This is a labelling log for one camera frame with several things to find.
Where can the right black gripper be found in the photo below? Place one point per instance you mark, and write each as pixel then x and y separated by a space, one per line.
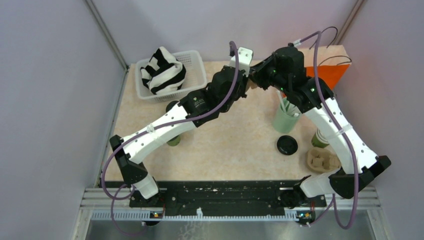
pixel 256 71

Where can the orange paper bag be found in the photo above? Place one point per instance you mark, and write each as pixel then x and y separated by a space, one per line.
pixel 332 62

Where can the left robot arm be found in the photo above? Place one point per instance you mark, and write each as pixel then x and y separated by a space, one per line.
pixel 196 108

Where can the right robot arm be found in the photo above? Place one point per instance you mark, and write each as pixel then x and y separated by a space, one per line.
pixel 285 70

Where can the white wrapped straws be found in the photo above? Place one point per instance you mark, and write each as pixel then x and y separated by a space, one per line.
pixel 287 107

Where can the green straw holder cup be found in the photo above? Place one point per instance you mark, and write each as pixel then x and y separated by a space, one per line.
pixel 284 123

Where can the black lid on table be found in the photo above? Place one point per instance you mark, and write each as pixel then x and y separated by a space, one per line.
pixel 287 145

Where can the white plastic basket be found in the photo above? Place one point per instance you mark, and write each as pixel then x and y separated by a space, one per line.
pixel 195 78

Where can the stack of paper cups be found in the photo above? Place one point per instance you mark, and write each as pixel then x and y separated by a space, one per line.
pixel 318 140

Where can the cardboard cup carrier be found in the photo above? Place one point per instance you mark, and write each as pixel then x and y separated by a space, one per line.
pixel 321 160

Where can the black white striped cloth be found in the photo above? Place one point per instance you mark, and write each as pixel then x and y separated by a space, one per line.
pixel 164 73

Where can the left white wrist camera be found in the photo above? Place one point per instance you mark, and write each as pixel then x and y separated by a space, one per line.
pixel 245 56

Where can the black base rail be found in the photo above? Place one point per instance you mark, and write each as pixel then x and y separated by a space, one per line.
pixel 229 199

